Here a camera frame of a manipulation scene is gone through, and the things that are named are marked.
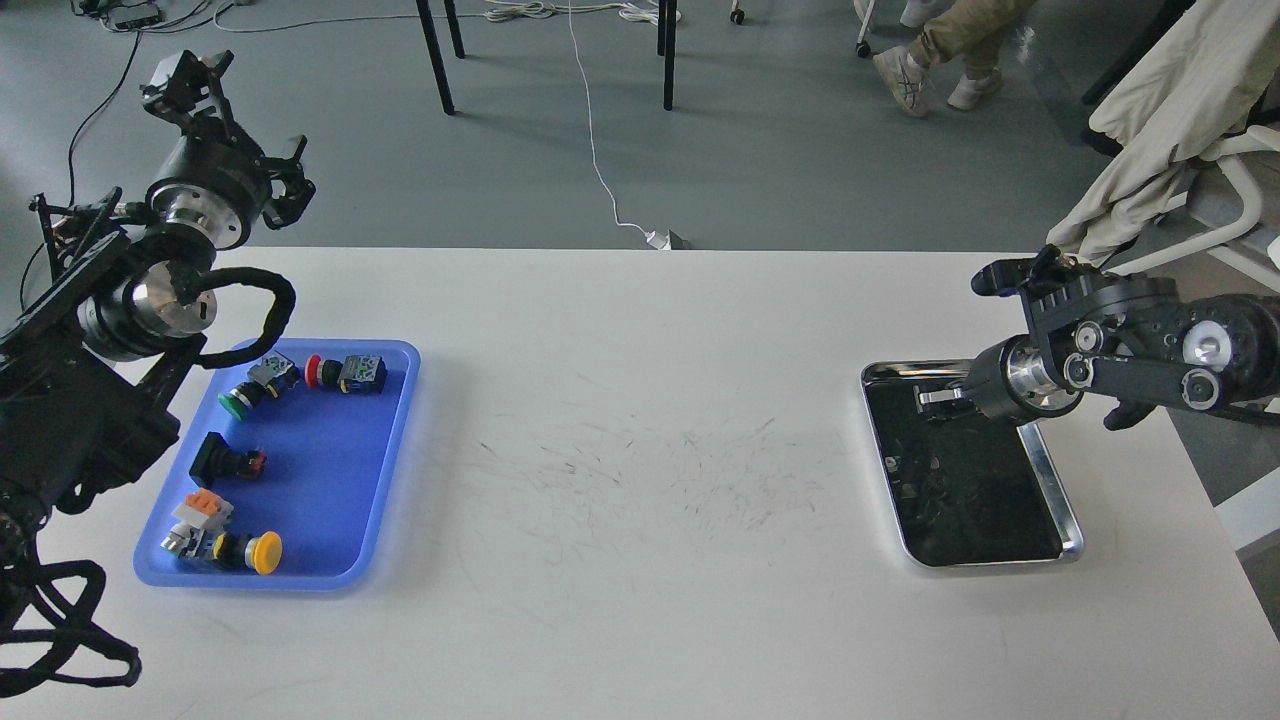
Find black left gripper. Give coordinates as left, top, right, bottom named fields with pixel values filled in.
left=141, top=50, right=316, bottom=250

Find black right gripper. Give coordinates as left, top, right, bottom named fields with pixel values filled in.
left=916, top=334, right=1082, bottom=425

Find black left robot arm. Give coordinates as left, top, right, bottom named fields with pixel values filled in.
left=1, top=51, right=315, bottom=697

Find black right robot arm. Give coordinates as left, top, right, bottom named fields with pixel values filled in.
left=916, top=245, right=1279, bottom=430

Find silver metal tray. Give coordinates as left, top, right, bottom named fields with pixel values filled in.
left=860, top=360, right=1085, bottom=568

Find black table leg left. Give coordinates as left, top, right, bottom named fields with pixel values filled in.
left=413, top=0, right=467, bottom=117

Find black table leg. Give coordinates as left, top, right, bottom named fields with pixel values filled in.
left=413, top=0, right=467, bottom=117
left=657, top=0, right=678, bottom=111

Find white power adapter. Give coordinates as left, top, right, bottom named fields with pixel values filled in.
left=645, top=231, right=691, bottom=251

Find blue plastic tray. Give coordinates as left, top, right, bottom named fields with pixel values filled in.
left=133, top=338, right=421, bottom=592

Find person legs beige trousers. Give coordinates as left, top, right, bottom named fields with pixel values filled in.
left=873, top=1, right=1036, bottom=118

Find orange white contact block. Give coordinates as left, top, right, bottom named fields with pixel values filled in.
left=160, top=488, right=236, bottom=562

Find beige cloth on chair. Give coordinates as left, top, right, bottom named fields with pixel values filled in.
left=1046, top=1, right=1279, bottom=264

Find black table leg right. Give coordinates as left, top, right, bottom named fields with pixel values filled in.
left=657, top=0, right=678, bottom=111

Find black cable on floor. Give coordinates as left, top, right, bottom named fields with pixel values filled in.
left=20, top=0, right=166, bottom=311

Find green push button switch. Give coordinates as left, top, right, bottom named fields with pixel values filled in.
left=218, top=351, right=302, bottom=421

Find red push button switch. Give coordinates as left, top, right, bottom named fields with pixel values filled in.
left=302, top=354, right=388, bottom=395

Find black selector switch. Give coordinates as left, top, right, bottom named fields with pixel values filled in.
left=188, top=430, right=268, bottom=489

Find white cable on floor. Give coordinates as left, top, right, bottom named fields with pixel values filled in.
left=210, top=0, right=681, bottom=246

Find yellow push button switch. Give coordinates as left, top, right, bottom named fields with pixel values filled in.
left=207, top=530, right=283, bottom=577

